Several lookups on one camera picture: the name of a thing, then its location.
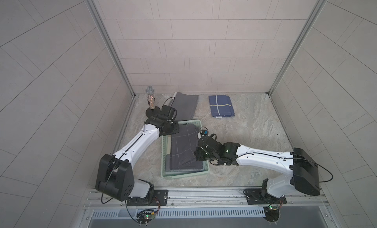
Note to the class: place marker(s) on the beige grey pillowcase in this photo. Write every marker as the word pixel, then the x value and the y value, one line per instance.
pixel 169 161

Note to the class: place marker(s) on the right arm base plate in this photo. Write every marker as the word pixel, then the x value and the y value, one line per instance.
pixel 260 196

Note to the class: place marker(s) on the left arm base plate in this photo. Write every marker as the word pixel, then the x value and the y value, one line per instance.
pixel 160 197

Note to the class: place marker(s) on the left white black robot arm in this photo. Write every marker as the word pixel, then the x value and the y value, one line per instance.
pixel 115 177

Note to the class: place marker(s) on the left green circuit board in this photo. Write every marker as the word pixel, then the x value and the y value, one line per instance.
pixel 144 217

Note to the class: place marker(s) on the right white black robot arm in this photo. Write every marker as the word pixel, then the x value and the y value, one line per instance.
pixel 299 172

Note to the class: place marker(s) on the aluminium mounting rail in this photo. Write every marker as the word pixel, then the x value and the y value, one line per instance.
pixel 193 197

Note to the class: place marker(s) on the right green circuit board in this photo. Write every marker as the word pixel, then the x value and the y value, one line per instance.
pixel 272 215

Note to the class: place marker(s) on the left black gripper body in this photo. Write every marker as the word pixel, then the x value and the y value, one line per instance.
pixel 172 127

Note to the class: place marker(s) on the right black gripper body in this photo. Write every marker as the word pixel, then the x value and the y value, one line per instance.
pixel 202 154

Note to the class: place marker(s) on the mint green plastic basket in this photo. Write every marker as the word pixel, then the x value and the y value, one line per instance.
pixel 166 149

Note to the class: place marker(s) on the green circuit board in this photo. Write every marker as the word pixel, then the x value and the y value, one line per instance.
pixel 144 217
pixel 272 215

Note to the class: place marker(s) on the blue striped pillowcase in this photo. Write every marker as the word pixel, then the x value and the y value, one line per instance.
pixel 221 106

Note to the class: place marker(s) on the plain grey folded pillowcase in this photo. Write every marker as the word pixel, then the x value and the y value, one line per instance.
pixel 185 105

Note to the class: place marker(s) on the dark grey checked pillowcase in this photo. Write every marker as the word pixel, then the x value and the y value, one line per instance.
pixel 183 145
pixel 193 167

